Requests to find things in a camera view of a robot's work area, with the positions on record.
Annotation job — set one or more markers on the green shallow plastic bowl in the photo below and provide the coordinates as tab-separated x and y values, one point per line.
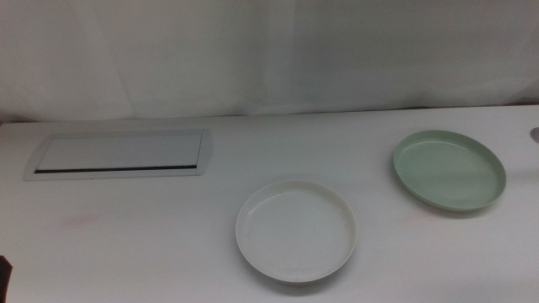
450	168

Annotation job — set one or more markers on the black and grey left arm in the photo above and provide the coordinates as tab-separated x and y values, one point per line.
4	282

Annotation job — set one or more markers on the white curtain backdrop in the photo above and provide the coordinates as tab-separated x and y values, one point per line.
269	50

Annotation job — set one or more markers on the cream shallow plastic bowl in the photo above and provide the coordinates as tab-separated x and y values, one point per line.
295	231

